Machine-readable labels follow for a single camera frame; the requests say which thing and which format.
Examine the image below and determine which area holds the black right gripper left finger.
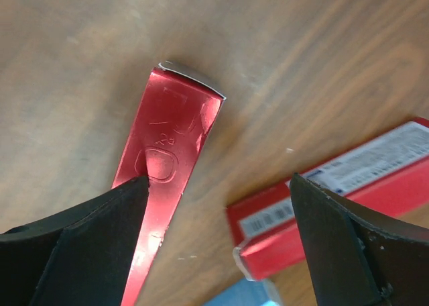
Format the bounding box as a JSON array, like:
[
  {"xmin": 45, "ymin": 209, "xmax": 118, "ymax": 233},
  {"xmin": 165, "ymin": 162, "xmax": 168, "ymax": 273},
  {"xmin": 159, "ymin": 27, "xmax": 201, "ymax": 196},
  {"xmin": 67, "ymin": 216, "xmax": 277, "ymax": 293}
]
[{"xmin": 1, "ymin": 176, "xmax": 149, "ymax": 305}]

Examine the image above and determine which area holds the red toothpaste box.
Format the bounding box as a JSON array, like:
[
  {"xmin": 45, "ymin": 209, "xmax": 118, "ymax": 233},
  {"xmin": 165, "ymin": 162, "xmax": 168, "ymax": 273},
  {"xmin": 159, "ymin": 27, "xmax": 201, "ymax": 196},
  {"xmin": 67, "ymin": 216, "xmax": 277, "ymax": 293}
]
[
  {"xmin": 113, "ymin": 60, "xmax": 226, "ymax": 305},
  {"xmin": 226, "ymin": 117, "xmax": 428, "ymax": 281}
]

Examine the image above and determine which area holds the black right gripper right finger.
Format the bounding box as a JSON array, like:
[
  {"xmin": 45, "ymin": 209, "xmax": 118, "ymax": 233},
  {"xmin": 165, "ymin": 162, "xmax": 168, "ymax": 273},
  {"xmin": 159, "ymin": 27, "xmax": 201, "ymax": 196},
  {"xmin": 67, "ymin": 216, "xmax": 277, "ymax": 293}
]
[{"xmin": 290, "ymin": 174, "xmax": 428, "ymax": 305}]

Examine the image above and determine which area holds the blue toothpaste box lying right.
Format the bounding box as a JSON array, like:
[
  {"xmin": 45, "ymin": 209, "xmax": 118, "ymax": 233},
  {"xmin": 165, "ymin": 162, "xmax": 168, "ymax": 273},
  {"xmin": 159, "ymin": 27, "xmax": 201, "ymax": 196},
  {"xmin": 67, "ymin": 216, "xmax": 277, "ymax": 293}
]
[{"xmin": 203, "ymin": 278, "xmax": 284, "ymax": 306}]

